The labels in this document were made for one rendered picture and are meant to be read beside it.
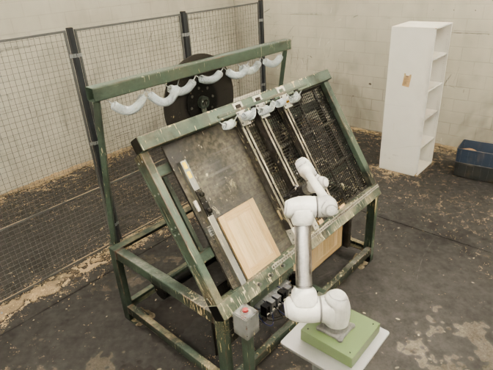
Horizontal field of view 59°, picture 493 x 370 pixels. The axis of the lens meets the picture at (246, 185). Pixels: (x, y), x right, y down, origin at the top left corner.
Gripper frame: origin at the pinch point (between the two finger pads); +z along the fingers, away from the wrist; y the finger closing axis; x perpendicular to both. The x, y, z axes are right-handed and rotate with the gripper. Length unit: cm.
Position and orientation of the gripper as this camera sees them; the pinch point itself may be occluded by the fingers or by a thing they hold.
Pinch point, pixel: (287, 196)
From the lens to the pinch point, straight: 344.9
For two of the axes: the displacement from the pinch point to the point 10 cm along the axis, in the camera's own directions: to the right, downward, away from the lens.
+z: -6.0, 2.8, 7.5
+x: -6.6, 3.6, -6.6
